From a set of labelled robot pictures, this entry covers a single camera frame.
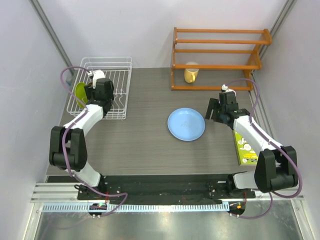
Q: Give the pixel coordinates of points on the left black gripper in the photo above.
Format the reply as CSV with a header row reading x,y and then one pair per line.
x,y
90,92

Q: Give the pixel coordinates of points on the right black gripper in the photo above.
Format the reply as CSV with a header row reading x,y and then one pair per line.
x,y
213,104

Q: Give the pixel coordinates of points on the lime green plate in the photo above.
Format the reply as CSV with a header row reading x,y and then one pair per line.
x,y
81,95

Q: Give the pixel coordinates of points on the light blue plate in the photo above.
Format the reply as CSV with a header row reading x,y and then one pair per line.
x,y
186,124

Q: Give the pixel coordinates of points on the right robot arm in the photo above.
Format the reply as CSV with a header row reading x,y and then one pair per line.
x,y
276,167

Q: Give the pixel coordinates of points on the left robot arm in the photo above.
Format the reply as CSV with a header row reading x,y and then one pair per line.
x,y
68,150

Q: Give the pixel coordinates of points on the orange wooden shelf rack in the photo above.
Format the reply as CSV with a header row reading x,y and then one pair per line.
x,y
215,49

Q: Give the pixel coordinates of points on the yellow mug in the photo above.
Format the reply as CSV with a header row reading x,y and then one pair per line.
x,y
190,74

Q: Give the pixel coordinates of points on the green box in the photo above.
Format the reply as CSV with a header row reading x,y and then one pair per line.
x,y
245,154

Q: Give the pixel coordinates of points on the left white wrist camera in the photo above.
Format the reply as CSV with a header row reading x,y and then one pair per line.
x,y
95,75

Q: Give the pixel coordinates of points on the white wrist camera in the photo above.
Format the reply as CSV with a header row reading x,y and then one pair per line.
x,y
226,89
95,75

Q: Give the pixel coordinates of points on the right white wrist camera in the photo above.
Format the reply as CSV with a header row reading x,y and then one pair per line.
x,y
226,89

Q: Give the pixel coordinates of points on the white wire dish rack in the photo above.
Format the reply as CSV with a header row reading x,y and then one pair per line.
x,y
118,69

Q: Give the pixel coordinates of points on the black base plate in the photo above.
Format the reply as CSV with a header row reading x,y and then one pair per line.
x,y
166,190

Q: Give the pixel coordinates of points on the white perforated cable strip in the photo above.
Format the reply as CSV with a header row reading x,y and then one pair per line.
x,y
126,208

